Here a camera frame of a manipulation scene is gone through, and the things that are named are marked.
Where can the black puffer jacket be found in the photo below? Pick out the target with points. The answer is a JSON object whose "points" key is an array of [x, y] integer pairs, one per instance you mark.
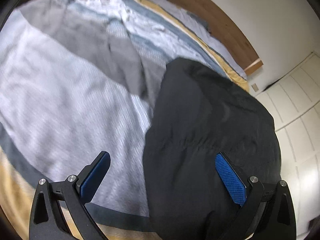
{"points": [[197, 115]]}

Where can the wooden headboard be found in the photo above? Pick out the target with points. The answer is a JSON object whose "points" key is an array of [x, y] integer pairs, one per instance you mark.
{"points": [[226, 31]]}

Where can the white wardrobe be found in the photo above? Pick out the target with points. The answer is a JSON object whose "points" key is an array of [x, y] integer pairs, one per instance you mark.
{"points": [[293, 101]]}

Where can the blue grey pillow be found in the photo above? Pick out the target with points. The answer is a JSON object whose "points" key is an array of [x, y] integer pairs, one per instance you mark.
{"points": [[200, 28]]}

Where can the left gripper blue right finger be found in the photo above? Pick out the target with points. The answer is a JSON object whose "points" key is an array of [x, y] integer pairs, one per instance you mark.
{"points": [[244, 191]]}

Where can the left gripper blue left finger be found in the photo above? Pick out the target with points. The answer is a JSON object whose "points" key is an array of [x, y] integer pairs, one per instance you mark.
{"points": [[79, 190]]}

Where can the beige wall switch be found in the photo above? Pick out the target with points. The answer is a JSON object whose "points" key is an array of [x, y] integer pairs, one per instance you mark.
{"points": [[255, 88]]}

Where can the striped blue yellow duvet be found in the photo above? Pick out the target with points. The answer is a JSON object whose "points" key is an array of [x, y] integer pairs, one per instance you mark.
{"points": [[79, 77]]}

